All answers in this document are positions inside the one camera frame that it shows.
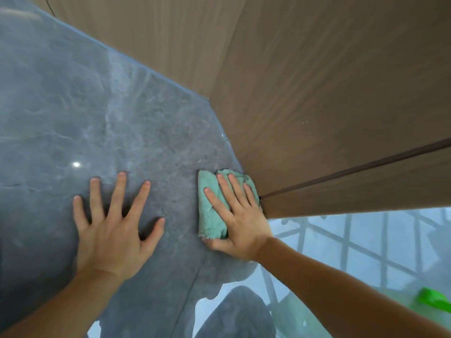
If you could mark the person's right hand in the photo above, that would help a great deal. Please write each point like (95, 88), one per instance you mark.
(245, 230)

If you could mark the person's left hand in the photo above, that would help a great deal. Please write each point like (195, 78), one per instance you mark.
(109, 242)

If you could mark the person's left middle finger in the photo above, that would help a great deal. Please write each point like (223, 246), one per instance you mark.
(118, 197)

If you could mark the person's right middle finger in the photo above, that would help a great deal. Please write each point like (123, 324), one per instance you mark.
(228, 193)

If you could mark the person's right thumb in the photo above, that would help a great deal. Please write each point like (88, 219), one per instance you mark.
(215, 243)

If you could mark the person's left thumb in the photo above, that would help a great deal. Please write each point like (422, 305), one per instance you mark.
(154, 234)

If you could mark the person's left little finger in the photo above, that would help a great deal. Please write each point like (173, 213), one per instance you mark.
(80, 213)

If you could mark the person's right little finger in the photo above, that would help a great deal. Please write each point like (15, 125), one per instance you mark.
(251, 195)

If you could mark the green cleaning cloth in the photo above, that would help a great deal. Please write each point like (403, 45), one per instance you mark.
(209, 214)

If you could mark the person's right forearm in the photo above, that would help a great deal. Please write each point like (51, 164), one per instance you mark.
(338, 292)

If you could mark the person's left forearm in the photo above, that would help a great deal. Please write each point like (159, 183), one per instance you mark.
(67, 306)

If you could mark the narrow brown wooden cabinet panel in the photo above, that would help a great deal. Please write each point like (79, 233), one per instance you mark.
(370, 186)

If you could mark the large brown wooden cabinet panel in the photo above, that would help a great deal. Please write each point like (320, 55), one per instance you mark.
(334, 84)

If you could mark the brown wooden back panel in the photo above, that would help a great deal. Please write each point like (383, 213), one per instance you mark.
(158, 35)

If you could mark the bright green plastic object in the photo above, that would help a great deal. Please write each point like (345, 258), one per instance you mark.
(435, 299)

